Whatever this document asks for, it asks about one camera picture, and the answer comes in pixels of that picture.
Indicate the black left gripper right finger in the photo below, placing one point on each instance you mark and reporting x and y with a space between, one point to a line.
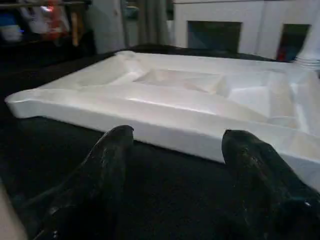
270 195

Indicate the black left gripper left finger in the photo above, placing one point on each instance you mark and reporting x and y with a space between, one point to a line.
92 190

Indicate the white plastic table top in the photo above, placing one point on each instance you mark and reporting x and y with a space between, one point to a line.
175 100

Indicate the white plastic table leg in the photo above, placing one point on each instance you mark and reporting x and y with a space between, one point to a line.
310 45

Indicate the black work surface mat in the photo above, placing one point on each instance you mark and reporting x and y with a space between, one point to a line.
165 200

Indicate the grey curtain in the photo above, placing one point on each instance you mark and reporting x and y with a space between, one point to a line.
150 20

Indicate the white glass-door cabinet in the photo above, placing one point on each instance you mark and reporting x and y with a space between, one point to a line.
225 20

